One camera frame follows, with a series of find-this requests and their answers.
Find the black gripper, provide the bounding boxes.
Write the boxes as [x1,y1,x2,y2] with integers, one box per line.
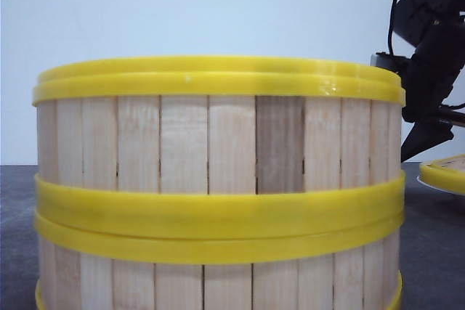
[373,15,464,162]

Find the bamboo steamer yellow rims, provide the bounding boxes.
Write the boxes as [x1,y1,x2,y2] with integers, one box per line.
[33,57,403,244]
[34,211,404,310]

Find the steamer lid yellow rim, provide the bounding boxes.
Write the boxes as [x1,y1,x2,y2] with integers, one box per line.
[418,154,464,195]

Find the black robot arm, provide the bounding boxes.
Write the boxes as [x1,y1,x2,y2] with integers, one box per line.
[371,0,464,161]

